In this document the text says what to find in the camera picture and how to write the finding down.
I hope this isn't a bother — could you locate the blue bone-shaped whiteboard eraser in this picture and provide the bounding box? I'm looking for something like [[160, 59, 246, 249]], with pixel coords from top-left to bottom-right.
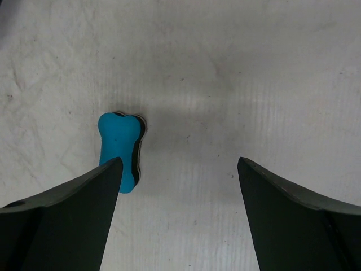
[[98, 111, 147, 194]]

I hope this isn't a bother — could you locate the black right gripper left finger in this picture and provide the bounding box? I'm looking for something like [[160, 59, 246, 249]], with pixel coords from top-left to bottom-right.
[[1, 158, 122, 270]]

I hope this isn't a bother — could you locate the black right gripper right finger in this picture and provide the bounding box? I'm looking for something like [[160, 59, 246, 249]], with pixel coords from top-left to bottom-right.
[[237, 158, 360, 270]]

